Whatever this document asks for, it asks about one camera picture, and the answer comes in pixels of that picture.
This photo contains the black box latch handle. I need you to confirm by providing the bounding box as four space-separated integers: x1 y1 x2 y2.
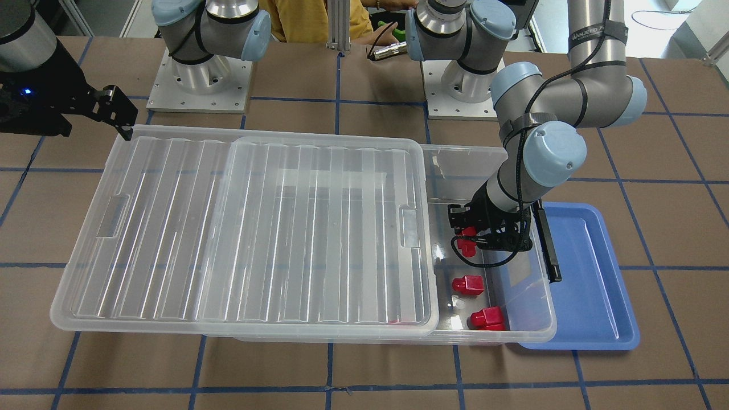
531 200 563 284

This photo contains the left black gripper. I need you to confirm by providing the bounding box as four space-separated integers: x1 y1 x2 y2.
447 183 533 252

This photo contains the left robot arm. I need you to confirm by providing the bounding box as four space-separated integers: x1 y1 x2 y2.
406 1 648 257

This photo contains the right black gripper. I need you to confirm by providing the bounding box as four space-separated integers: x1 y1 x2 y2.
1 41 138 141

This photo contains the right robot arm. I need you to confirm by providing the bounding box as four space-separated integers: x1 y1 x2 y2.
1 1 272 140

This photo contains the red block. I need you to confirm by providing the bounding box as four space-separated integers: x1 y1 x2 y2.
468 306 507 331
456 227 478 259
451 275 485 296

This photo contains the aluminium frame post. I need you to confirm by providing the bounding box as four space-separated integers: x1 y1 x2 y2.
326 0 351 54

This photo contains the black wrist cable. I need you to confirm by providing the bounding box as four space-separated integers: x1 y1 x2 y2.
451 0 613 269

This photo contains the person in yellow shirt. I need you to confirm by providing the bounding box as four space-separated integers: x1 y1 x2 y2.
259 1 417 45

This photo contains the blue plastic tray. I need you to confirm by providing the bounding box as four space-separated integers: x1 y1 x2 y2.
523 202 640 351

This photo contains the clear plastic storage box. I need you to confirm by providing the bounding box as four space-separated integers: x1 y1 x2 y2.
199 143 558 346

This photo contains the clear plastic box lid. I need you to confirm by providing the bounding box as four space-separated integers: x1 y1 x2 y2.
50 125 439 343

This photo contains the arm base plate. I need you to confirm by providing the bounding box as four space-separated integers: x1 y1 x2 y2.
146 51 253 114
421 60 497 121

